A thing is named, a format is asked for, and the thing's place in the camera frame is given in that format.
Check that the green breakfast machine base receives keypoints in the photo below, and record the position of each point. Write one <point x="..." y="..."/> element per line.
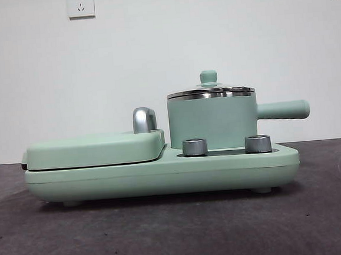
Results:
<point x="162" y="175"/>

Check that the silver control knob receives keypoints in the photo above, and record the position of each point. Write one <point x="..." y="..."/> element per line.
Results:
<point x="194" y="147"/>
<point x="258" y="143"/>

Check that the green griddle lid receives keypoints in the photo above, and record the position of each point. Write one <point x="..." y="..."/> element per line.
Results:
<point x="86" y="151"/>

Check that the glass pot lid green knob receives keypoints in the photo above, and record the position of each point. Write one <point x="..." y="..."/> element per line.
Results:
<point x="208" y="77"/>

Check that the white wall socket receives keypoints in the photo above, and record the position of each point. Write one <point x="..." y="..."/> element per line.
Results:
<point x="80" y="6"/>

